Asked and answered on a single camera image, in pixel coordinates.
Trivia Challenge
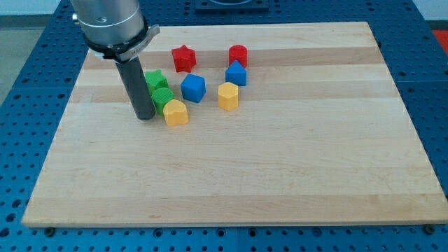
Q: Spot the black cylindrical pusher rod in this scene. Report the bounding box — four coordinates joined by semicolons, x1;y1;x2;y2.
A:
115;57;155;120

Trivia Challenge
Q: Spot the black and silver flange mount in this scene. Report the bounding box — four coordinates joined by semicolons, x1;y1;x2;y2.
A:
82;20;160;63

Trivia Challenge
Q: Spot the yellow heart block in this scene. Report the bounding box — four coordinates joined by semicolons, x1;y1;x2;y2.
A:
163;99;189;126

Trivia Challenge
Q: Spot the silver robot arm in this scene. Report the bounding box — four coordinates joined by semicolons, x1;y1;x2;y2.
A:
71;0;160;120

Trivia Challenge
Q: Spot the blue cube block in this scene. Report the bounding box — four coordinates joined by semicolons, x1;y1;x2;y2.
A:
181;73;207;103

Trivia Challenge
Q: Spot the green star block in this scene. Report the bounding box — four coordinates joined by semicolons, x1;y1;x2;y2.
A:
144;69;169;94

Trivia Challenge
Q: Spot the green cylinder block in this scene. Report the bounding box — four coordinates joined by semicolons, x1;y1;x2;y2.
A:
151;87;174;116

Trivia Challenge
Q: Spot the red star block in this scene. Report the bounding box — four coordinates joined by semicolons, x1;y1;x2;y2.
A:
171;45;196;73

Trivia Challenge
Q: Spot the yellow hexagon block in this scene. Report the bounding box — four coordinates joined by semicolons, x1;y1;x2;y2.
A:
218;82;239;111

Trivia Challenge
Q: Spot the blue pentagon block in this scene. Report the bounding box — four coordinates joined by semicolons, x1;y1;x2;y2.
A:
225;60;247;86

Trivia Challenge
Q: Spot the red cylinder block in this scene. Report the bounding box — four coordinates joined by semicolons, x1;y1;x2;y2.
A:
228;45;248;68

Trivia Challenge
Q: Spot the wooden board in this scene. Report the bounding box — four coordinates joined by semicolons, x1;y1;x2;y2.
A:
22;22;447;228

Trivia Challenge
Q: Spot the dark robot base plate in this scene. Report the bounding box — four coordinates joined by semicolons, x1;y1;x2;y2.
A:
193;0;270;12

